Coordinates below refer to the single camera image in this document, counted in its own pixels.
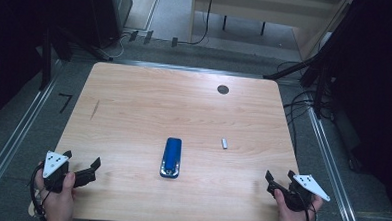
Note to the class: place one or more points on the person's right hand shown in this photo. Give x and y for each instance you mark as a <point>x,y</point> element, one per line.
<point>292,218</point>

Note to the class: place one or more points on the round dark table grommet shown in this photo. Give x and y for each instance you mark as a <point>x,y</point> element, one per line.
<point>223,89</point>

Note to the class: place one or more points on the silver staple strip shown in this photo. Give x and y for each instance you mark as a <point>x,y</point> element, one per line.
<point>224,143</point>

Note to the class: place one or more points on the person's left hand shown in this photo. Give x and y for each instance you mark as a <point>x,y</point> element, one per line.
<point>59,204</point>

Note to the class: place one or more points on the black metal stand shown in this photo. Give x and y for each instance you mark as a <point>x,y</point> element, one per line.
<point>53,51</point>
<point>316,69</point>

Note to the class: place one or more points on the metal floor rail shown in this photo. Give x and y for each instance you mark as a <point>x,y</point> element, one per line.
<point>16,139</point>
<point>334,176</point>

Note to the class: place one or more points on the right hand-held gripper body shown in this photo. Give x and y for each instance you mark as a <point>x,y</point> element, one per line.
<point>300,195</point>

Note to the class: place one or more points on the black cabinet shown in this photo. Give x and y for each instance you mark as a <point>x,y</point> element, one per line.
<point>104,13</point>

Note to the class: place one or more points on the light wooden desk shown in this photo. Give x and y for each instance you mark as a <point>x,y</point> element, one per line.
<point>271,13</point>

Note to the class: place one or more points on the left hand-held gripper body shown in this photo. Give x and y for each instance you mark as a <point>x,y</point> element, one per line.
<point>58,176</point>

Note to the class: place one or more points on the blue stapler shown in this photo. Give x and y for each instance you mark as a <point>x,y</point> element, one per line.
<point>171,157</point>

